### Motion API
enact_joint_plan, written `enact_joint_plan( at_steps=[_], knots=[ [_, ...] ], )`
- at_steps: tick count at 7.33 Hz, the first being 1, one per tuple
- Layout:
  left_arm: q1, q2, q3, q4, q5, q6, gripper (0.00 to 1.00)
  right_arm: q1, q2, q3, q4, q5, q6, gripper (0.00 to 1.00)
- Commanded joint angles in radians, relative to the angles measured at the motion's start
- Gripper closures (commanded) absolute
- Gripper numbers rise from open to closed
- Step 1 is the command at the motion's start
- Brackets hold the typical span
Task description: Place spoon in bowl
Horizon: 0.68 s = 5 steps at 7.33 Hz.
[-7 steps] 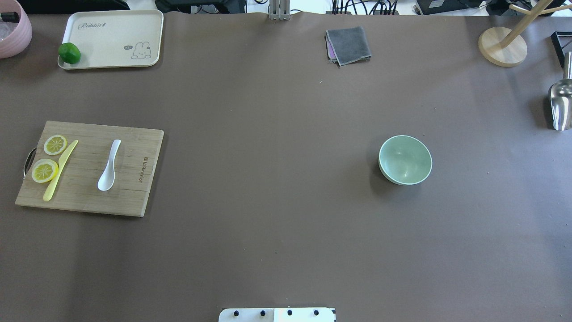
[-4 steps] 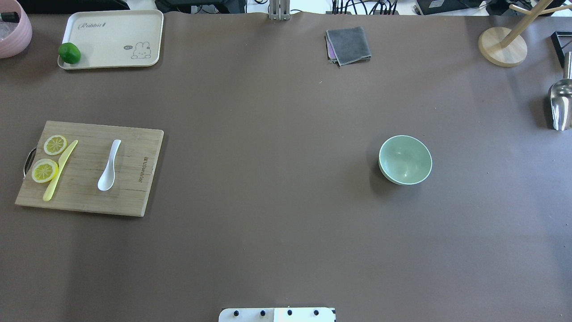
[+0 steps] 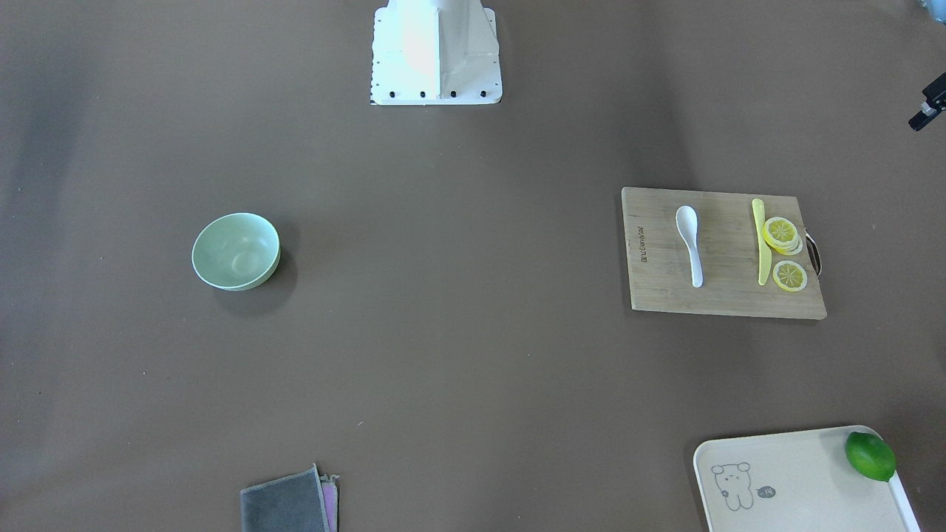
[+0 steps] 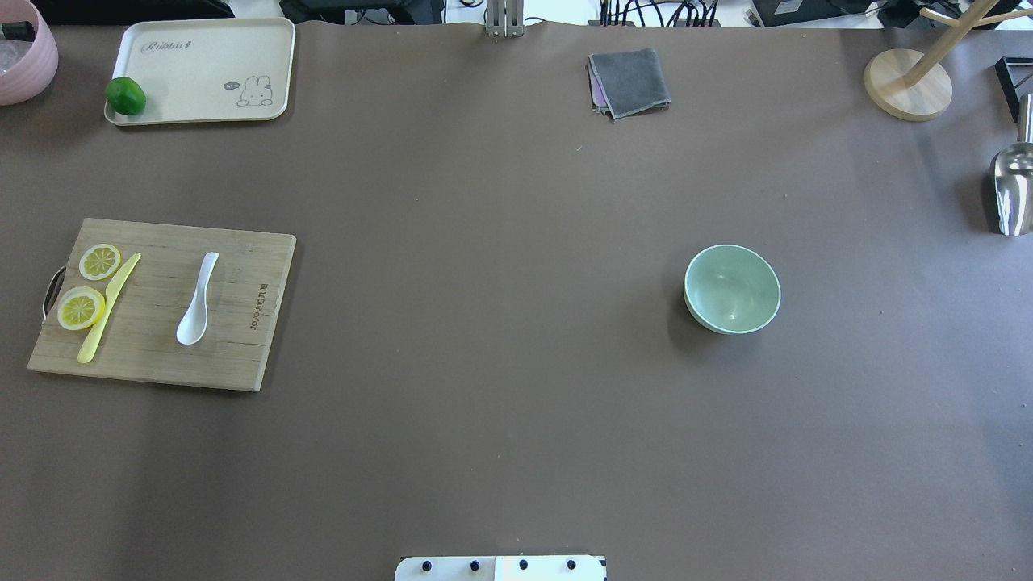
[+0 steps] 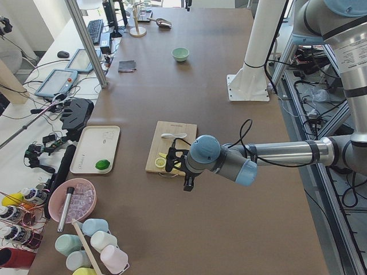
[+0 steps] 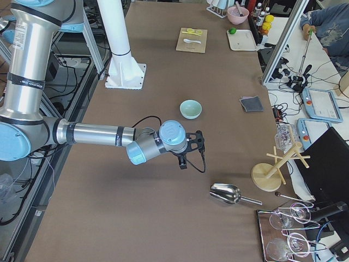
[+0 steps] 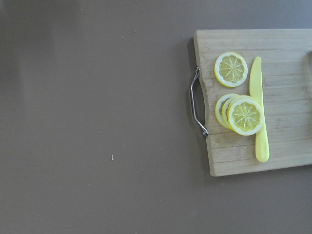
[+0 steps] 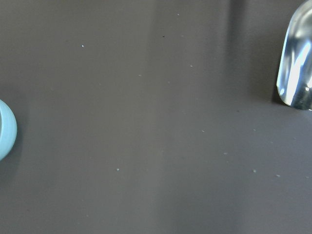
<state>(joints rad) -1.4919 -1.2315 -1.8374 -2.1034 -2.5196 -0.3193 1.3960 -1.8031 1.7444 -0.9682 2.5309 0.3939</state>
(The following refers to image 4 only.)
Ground light green bowl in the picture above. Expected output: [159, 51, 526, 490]
[683, 244, 782, 335]

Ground white ceramic spoon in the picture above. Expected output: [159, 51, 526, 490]
[176, 253, 220, 345]

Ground pink bowl with ice cubes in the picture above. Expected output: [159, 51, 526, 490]
[1, 1, 58, 106]

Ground grey folded cloth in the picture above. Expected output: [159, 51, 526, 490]
[587, 48, 671, 120]

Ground bamboo cutting board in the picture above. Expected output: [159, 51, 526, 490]
[28, 218, 296, 392]

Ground cream rabbit tray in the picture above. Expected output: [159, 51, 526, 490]
[104, 16, 295, 126]

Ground yellow plastic knife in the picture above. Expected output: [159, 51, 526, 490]
[77, 253, 140, 364]

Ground single lemon slice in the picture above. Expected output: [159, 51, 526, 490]
[77, 243, 123, 281]

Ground stacked lemon slices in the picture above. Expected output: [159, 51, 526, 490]
[56, 286, 106, 331]

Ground green lime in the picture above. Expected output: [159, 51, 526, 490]
[104, 77, 148, 115]

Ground wooden stand with round base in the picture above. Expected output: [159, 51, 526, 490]
[863, 1, 1032, 122]

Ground steel scoop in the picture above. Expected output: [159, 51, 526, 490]
[993, 94, 1032, 236]

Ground aluminium frame post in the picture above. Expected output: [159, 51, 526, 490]
[484, 0, 525, 37]

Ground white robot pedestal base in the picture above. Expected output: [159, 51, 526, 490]
[394, 554, 608, 580]

